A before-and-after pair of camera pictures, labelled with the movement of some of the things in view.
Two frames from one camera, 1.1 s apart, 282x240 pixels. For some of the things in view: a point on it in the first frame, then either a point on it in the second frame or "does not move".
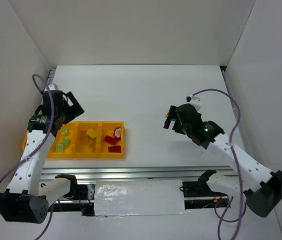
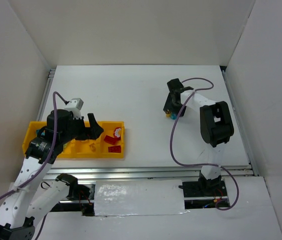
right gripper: (172, 120) → (172, 105)
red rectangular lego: (110, 139) does not move
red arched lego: (117, 132) does not move
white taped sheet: (123, 197) does not move
